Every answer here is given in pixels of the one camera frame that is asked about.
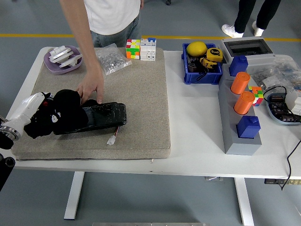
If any person's right hand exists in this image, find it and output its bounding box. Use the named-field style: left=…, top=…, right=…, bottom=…
left=75, top=67, right=105, bottom=105

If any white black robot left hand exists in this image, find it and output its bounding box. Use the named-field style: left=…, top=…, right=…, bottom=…
left=4, top=92, right=61, bottom=133

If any black rag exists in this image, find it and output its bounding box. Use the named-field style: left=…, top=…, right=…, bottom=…
left=23, top=89, right=90, bottom=139

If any black panel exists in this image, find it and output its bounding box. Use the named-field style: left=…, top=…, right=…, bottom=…
left=53, top=99, right=128, bottom=136

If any clear bag of metal screws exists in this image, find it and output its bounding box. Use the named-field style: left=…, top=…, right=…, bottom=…
left=95, top=43, right=133, bottom=76

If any long white plastic part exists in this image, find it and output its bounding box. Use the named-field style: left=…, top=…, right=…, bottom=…
left=58, top=53, right=83, bottom=69

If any grey-brown mat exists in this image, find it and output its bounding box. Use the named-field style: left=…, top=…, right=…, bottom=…
left=10, top=47, right=171, bottom=161

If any purple tray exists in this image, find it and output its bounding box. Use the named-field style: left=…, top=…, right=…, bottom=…
left=43, top=45, right=83, bottom=75

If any stacked white plastic part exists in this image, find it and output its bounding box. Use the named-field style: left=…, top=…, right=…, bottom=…
left=48, top=46, right=74, bottom=64

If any large colourful puzzle cube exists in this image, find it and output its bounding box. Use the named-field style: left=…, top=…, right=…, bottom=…
left=126, top=39, right=141, bottom=60

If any white and blue block cube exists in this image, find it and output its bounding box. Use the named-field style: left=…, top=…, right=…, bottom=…
left=140, top=37, right=157, bottom=62

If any yellow lemon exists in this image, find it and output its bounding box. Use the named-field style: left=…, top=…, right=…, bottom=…
left=186, top=41, right=208, bottom=57

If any yellow round tape measure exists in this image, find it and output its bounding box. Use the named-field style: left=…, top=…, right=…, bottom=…
left=206, top=47, right=223, bottom=63

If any yellow and black tool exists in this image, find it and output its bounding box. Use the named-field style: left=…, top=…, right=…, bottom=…
left=199, top=57, right=217, bottom=70

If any blue plastic bin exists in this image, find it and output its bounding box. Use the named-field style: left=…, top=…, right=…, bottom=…
left=181, top=42, right=224, bottom=86

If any white table leg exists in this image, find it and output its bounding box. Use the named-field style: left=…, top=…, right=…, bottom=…
left=63, top=171, right=86, bottom=220
left=234, top=177, right=255, bottom=226

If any person in black trousers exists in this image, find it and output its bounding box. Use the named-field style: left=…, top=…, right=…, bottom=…
left=221, top=0, right=282, bottom=39

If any blue plastic block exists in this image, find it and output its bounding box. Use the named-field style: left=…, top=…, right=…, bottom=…
left=229, top=55, right=249, bottom=77
left=236, top=115, right=261, bottom=139

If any orange plastic cylinder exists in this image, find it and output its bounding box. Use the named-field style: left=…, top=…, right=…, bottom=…
left=233, top=91, right=255, bottom=115
left=230, top=72, right=251, bottom=95

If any clear bag of small parts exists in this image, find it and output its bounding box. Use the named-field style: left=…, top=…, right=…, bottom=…
left=246, top=65, right=284, bottom=92
left=272, top=55, right=301, bottom=94

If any small colourful puzzle cube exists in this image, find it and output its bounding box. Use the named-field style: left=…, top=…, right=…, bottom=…
left=248, top=86, right=263, bottom=107

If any grey block holder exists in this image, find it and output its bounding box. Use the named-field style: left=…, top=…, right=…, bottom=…
left=217, top=63, right=262, bottom=156

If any blue-grey tray of circuit boards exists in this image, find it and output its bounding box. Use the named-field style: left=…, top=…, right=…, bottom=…
left=265, top=92, right=301, bottom=127

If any translucent white plastic part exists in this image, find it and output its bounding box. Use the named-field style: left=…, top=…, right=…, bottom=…
left=285, top=90, right=301, bottom=116

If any red wire with white connector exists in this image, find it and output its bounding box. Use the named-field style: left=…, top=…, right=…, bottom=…
left=107, top=126, right=122, bottom=145

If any grey electrical enclosure box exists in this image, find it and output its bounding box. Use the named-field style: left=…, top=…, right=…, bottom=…
left=218, top=37, right=276, bottom=72

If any thin black cable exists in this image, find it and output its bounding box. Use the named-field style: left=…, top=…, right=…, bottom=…
left=262, top=85, right=288, bottom=102
left=280, top=138, right=301, bottom=192

